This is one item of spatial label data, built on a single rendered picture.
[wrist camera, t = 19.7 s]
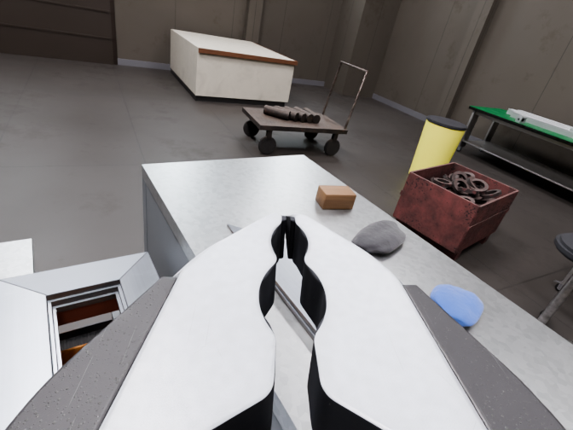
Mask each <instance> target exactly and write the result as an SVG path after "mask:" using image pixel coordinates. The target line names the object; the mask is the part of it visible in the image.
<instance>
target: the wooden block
mask: <svg viewBox="0 0 573 430"><path fill-rule="evenodd" d="M315 200H316V201H317V203H318V204H319V206H320V207H321V209H341V210H351V209H352V208H353V206H354V203H355V200H356V194H355V193H354V192H353V191H352V190H351V189H350V187H349V186H335V185H319V186H318V190H317V193H316V197H315Z"/></svg>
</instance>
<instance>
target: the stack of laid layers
mask: <svg viewBox="0 0 573 430"><path fill-rule="evenodd" d="M110 299H116V300H117V303H118V307H119V312H120V314H121V313H122V312H123V311H124V310H125V309H127V308H128V305H127V302H126V298H125V296H124V291H123V289H122V285H121V282H120V280H117V281H112V282H105V283H102V284H97V285H94V286H89V287H86V288H79V289H74V290H71V291H66V292H63V293H56V294H51V295H46V303H47V313H48V324H49V344H50V355H51V365H52V376H53V375H54V374H55V373H56V372H57V371H58V370H59V369H60V368H61V367H62V359H61V344H60V336H59V328H58V320H57V313H58V312H62V311H68V310H71V309H75V308H79V307H82V306H86V305H92V304H95V303H99V302H102V301H106V300H110Z"/></svg>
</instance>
